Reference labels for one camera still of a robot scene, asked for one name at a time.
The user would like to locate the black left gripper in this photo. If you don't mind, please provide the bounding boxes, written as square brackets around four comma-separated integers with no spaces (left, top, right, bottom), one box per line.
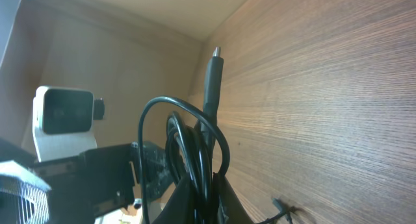
[31,141,173,223]

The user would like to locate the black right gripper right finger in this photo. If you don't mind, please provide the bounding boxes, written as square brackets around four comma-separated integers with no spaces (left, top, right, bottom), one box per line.
[213,173,254,224]

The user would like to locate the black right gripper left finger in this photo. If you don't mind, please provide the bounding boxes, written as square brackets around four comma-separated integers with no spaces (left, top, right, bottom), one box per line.
[152,175,194,224]

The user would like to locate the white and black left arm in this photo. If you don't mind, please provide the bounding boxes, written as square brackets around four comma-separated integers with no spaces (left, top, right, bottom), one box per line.
[1,140,140,223]

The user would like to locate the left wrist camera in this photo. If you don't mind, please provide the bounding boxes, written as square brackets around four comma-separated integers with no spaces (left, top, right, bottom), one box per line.
[32,86,105,162]

